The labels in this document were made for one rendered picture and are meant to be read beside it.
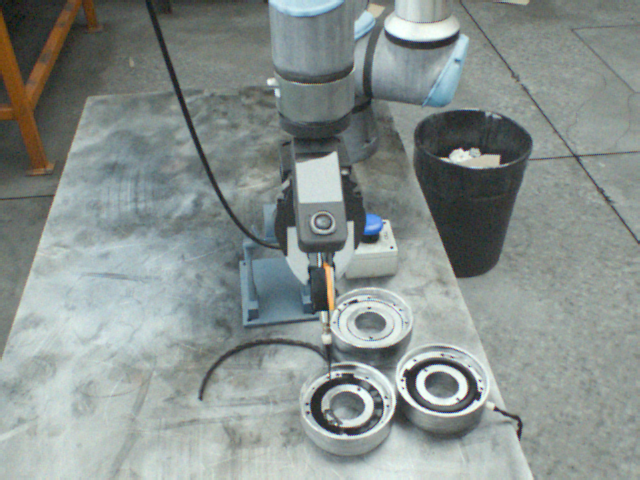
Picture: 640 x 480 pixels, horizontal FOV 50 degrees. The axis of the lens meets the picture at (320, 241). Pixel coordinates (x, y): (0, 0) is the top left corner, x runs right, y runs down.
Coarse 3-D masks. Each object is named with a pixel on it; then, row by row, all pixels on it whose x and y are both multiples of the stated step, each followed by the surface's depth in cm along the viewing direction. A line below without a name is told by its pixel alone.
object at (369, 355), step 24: (360, 288) 89; (336, 312) 88; (360, 312) 88; (384, 312) 88; (408, 312) 87; (336, 336) 83; (360, 336) 85; (384, 336) 84; (408, 336) 84; (360, 360) 83; (384, 360) 84
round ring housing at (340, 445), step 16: (320, 368) 79; (336, 368) 80; (352, 368) 80; (368, 368) 79; (304, 384) 77; (320, 384) 79; (384, 384) 78; (304, 400) 77; (336, 400) 79; (352, 400) 79; (368, 400) 77; (384, 400) 77; (304, 416) 74; (368, 416) 75; (384, 416) 75; (320, 432) 73; (368, 432) 72; (384, 432) 74; (336, 448) 73; (352, 448) 73; (368, 448) 74
